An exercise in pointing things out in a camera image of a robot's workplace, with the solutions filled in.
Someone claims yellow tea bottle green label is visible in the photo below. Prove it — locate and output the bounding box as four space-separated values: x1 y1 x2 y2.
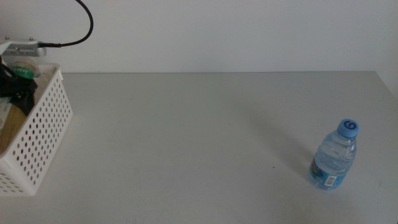
0 57 40 156

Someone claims white perforated plastic basket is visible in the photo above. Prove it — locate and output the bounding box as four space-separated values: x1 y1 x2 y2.
0 63 74 197

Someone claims clear water bottle blue cap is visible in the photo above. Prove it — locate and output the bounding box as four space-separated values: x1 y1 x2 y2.
309 118 361 191

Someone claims thick black braided cable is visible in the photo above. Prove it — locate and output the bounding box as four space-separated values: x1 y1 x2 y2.
37 0 95 49

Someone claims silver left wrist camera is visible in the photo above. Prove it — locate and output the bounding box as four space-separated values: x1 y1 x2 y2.
2 42 47 58

